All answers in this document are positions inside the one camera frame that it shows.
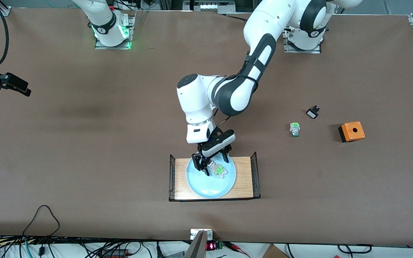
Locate red push button switch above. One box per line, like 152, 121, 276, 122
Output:
208, 161, 227, 179

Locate light blue round plate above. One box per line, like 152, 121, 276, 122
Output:
186, 148, 237, 199

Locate red clip test leads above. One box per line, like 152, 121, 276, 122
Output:
224, 242, 252, 258

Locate brown cardboard piece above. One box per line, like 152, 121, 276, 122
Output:
262, 244, 289, 258

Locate black and orange power brick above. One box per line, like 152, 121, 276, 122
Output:
101, 249, 128, 258

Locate wooden tray with wire sides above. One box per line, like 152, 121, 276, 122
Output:
169, 152, 261, 202

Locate silver metal camera bracket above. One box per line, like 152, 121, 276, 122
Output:
190, 229, 213, 240

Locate grey camera pole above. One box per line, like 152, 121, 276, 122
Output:
184, 230, 208, 258

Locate small black switch part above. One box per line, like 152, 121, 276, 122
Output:
306, 105, 321, 120

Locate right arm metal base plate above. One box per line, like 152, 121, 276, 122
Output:
95, 14, 135, 50

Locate black looped thin cable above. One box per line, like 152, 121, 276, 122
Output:
22, 205, 61, 238

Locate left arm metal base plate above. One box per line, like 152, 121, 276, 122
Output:
283, 30, 322, 54

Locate black cable across table edge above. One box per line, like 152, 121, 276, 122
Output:
221, 13, 251, 22

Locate orange button enclosure box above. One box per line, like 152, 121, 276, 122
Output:
338, 121, 366, 143

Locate silver metal frame unit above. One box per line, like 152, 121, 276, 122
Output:
183, 0, 236, 14

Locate black coiled floor cable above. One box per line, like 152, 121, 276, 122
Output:
337, 244, 373, 254

